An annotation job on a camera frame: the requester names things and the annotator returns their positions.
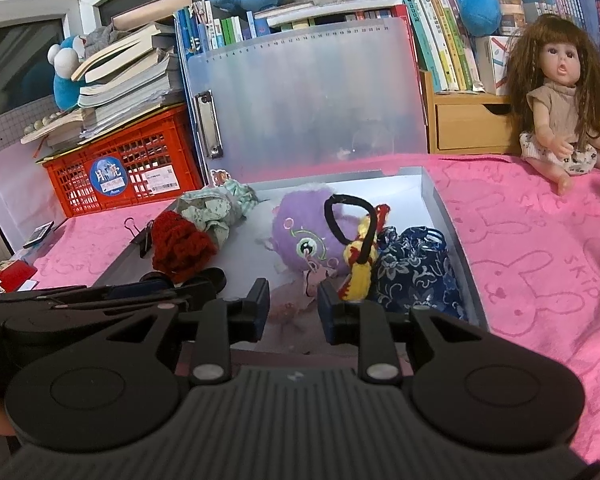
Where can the row of thin books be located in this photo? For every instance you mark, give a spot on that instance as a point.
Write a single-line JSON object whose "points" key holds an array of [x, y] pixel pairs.
{"points": [[230, 27]]}

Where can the grey gridded cutting mat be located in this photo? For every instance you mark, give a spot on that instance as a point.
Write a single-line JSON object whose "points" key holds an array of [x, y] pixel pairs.
{"points": [[10, 130]]}

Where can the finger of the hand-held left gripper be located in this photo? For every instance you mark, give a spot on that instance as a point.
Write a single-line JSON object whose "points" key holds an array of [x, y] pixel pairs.
{"points": [[130, 290], [195, 295]]}

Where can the row of upright books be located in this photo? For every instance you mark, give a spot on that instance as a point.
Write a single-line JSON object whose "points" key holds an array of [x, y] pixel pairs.
{"points": [[440, 25]]}

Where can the red packet at left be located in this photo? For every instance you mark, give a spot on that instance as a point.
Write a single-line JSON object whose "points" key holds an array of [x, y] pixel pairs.
{"points": [[7, 280]]}

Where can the white printed carton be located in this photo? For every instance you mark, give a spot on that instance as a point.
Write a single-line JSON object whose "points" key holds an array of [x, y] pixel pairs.
{"points": [[492, 62]]}

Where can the red knitted piece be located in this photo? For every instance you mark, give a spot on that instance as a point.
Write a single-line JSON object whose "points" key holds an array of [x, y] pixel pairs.
{"points": [[182, 245]]}

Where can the brown-haired doll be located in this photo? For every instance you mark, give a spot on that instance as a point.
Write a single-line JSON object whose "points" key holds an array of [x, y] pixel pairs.
{"points": [[557, 105]]}

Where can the purple plush toy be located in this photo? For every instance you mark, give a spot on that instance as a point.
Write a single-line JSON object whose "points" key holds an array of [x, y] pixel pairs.
{"points": [[300, 240]]}

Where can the wooden drawer unit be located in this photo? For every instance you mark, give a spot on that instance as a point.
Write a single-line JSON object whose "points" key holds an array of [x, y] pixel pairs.
{"points": [[460, 125]]}

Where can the blue plush ball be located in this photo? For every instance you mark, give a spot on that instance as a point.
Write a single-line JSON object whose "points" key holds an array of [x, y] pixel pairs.
{"points": [[481, 10]]}

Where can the black binder clip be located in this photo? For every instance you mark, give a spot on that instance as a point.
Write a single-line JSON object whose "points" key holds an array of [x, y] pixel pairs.
{"points": [[144, 242]]}

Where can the white plastic sheets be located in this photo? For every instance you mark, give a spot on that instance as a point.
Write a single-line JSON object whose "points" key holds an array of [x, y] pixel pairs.
{"points": [[15, 195]]}

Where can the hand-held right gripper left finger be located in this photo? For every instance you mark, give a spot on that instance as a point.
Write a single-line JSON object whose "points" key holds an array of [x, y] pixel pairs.
{"points": [[260, 310]]}

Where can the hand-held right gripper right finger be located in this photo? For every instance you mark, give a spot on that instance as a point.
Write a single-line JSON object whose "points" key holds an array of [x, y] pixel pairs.
{"points": [[327, 315]]}

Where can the blue and white cat plush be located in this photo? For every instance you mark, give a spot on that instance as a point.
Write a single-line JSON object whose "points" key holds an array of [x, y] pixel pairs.
{"points": [[65, 70]]}

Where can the red plastic crate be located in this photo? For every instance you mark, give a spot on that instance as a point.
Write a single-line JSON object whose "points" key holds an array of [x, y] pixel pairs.
{"points": [[75, 185]]}

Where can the green checked cloth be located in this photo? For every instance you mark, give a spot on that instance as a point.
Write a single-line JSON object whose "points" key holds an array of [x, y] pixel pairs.
{"points": [[215, 210]]}

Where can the translucent clipboard case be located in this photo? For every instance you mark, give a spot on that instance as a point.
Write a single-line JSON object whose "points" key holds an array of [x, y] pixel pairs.
{"points": [[310, 95]]}

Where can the black round cap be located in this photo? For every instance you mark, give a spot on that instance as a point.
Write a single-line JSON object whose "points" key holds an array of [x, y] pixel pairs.
{"points": [[219, 277], [155, 277]]}

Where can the shallow white cardboard box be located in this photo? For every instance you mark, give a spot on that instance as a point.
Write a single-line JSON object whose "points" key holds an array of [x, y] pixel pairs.
{"points": [[260, 250]]}

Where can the stack of books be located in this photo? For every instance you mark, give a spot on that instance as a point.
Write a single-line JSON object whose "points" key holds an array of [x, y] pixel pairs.
{"points": [[125, 80]]}

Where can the small black card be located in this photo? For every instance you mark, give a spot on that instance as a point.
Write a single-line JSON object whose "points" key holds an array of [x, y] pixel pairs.
{"points": [[39, 234]]}

